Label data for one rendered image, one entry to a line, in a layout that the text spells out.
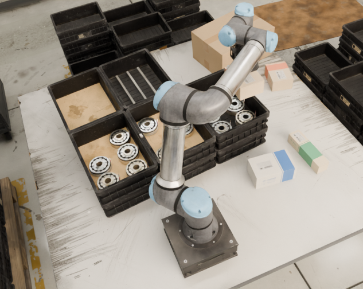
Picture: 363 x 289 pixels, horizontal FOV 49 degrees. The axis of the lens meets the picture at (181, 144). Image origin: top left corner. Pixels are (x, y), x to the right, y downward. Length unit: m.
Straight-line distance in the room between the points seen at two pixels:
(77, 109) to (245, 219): 1.07
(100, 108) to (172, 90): 0.91
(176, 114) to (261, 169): 0.68
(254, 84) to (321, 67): 1.51
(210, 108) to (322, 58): 2.13
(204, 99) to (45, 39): 3.23
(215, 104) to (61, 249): 1.02
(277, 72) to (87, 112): 1.10
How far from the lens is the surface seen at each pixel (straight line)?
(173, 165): 1.52
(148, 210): 1.93
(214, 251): 1.69
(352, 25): 3.44
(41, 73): 4.00
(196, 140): 1.98
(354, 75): 3.11
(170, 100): 1.37
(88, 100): 2.30
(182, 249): 1.71
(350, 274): 2.64
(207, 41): 2.44
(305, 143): 2.10
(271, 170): 1.93
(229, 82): 1.40
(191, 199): 1.55
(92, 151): 2.04
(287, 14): 4.32
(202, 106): 1.33
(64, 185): 2.13
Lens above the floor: 2.35
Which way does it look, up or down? 51 degrees down
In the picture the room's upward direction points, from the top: 8 degrees counter-clockwise
